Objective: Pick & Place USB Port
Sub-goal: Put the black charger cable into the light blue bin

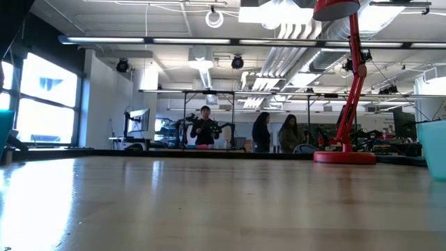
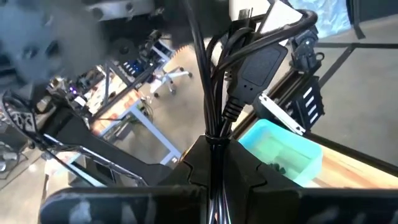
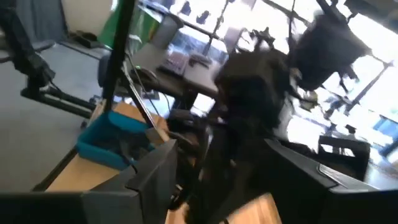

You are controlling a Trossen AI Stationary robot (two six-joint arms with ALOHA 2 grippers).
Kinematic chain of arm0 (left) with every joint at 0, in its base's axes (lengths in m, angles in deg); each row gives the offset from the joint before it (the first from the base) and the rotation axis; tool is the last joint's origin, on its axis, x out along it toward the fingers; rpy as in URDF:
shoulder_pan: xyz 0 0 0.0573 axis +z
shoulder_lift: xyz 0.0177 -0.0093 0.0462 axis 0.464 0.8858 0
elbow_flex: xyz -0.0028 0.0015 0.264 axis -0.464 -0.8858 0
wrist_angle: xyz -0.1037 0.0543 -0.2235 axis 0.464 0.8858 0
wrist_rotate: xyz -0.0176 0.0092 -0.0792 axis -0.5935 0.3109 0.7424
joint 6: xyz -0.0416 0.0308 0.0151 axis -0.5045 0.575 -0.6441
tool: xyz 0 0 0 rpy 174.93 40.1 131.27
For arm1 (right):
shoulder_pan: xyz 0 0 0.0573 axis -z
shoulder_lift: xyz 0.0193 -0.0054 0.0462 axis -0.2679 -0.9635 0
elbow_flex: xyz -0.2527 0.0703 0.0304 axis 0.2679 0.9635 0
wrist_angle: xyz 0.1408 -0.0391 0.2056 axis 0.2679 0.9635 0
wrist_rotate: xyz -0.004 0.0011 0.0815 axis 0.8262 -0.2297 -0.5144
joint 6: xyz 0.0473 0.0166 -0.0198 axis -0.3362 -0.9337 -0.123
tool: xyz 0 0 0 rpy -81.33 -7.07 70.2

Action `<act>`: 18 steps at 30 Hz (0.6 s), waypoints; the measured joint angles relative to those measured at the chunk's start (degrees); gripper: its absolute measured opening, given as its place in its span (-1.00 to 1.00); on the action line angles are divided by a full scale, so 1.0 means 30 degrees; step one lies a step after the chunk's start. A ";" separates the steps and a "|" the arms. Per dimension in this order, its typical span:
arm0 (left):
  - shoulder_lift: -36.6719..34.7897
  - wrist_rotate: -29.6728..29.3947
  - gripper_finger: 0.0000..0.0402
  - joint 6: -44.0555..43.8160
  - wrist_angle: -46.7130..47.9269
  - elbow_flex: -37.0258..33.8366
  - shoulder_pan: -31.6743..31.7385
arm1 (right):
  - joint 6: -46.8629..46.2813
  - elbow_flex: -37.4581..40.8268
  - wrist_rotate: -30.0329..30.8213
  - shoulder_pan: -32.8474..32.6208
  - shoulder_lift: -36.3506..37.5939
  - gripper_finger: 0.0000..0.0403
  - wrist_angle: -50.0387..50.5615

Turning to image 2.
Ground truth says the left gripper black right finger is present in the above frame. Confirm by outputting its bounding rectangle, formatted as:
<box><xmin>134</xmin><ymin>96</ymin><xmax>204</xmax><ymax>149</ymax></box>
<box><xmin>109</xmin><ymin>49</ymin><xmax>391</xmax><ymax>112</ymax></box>
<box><xmin>222</xmin><ymin>136</ymin><xmax>398</xmax><ymax>224</ymax></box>

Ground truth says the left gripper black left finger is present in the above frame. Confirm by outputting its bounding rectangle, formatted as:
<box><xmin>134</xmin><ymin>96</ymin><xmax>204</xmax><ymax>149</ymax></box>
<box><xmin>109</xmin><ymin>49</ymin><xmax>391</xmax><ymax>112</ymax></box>
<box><xmin>39</xmin><ymin>135</ymin><xmax>218</xmax><ymax>224</ymax></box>

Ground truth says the thick black USB cable bundle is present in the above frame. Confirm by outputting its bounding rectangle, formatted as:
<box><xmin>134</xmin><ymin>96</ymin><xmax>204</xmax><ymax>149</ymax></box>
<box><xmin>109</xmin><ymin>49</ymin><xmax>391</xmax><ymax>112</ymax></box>
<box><xmin>183</xmin><ymin>0</ymin><xmax>318</xmax><ymax>224</ymax></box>

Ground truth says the teal plastic bin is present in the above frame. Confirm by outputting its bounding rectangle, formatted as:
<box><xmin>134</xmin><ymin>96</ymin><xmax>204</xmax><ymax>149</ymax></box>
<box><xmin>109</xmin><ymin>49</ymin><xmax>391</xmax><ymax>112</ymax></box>
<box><xmin>238</xmin><ymin>118</ymin><xmax>324</xmax><ymax>188</ymax></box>

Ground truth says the white edged metal plate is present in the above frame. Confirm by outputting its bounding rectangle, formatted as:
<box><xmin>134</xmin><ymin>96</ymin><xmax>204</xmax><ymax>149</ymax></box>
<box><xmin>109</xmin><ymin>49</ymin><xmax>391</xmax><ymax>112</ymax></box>
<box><xmin>253</xmin><ymin>93</ymin><xmax>307</xmax><ymax>136</ymax></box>

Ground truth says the white office chair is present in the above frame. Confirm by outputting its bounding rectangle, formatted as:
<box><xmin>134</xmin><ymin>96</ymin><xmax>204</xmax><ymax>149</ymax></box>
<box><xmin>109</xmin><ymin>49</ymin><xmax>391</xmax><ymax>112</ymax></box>
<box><xmin>150</xmin><ymin>66</ymin><xmax>194</xmax><ymax>98</ymax></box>

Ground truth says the blue white plastic sheet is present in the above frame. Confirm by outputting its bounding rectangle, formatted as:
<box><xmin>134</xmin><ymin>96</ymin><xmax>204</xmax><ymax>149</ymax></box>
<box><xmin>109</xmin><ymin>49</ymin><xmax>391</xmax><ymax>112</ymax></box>
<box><xmin>287</xmin><ymin>0</ymin><xmax>353</xmax><ymax>39</ymax></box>

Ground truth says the black strut with silver rail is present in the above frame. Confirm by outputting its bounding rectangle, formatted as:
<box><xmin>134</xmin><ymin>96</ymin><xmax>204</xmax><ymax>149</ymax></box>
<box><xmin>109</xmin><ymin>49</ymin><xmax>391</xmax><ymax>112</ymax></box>
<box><xmin>39</xmin><ymin>105</ymin><xmax>174</xmax><ymax>187</ymax></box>

